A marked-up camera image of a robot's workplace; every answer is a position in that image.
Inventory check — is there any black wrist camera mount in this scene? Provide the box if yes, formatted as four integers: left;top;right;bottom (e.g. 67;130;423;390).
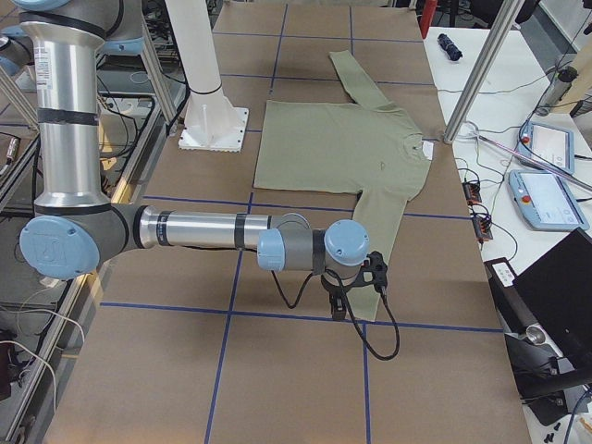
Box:
360;251;388;293

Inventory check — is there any upper orange black electronics module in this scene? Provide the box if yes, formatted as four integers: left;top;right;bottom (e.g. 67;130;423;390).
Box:
462;181;482;205

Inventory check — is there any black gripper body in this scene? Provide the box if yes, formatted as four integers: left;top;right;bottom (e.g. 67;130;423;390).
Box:
321;272;364;315

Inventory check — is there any teach pendant tablet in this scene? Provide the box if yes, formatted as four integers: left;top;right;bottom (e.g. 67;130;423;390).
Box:
508;170;590;231
516;121;574;175

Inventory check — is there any aluminium frame post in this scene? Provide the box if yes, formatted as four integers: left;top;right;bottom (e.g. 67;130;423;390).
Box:
443;0;524;144

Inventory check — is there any olive green long-sleeve shirt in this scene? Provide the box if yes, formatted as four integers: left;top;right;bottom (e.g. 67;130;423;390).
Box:
252;50;435;321

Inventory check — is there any white central pedestal column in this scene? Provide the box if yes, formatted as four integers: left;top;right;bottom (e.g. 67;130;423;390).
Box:
166;0;249;153

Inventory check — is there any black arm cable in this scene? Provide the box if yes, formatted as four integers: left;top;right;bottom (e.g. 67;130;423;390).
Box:
270;270;401;361

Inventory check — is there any orange black electronics module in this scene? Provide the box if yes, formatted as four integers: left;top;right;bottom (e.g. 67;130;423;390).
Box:
462;181;482;205
471;214;493;244

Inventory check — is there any grey metal bottle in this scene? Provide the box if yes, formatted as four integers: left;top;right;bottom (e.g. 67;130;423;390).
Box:
536;66;578;117

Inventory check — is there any lower teach pendant tablet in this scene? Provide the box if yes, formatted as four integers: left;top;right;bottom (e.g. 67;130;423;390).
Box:
508;170;590;231

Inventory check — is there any rolled dark blue cloth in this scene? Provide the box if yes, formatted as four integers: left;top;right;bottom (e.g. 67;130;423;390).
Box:
437;33;463;62

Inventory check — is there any white shirt hang tag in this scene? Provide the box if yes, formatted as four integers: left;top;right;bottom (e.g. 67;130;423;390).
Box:
423;141;434;159

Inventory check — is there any upper teach pendant tablet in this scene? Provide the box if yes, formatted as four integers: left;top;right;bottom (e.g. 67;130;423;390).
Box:
516;121;574;175

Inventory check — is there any lower orange black electronics module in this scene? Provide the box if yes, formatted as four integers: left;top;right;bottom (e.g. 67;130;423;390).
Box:
471;214;493;244

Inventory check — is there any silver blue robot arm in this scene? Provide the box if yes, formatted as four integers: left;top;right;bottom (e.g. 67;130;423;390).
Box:
18;1;372;320

